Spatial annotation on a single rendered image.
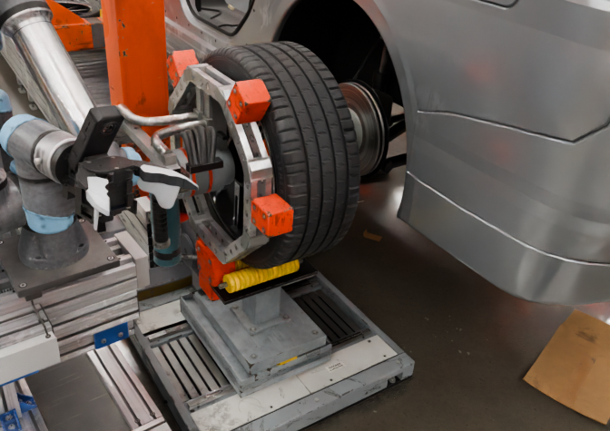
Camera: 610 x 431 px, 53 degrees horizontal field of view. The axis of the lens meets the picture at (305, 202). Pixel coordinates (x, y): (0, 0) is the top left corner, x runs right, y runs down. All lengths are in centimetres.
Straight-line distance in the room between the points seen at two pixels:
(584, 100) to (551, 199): 23
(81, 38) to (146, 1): 204
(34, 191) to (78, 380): 108
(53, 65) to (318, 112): 69
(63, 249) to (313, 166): 62
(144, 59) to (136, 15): 14
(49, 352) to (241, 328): 87
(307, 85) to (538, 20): 59
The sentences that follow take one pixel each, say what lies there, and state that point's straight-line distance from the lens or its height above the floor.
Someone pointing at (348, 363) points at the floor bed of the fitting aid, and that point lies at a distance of 226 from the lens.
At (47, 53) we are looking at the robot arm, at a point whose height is 131.
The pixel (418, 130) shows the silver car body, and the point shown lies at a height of 104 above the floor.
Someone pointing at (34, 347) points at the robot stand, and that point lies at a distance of 141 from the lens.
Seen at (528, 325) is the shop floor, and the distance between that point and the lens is 277.
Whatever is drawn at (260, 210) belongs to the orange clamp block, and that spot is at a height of 88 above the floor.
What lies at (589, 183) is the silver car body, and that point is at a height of 110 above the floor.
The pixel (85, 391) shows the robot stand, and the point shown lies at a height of 21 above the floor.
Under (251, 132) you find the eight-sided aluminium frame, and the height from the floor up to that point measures 103.
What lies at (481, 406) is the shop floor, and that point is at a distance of 235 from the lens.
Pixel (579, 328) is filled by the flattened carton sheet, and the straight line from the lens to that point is 282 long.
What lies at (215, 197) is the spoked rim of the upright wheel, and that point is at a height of 66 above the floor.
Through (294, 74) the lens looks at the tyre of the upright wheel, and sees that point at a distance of 163.
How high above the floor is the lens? 164
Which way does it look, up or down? 29 degrees down
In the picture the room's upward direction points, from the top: 4 degrees clockwise
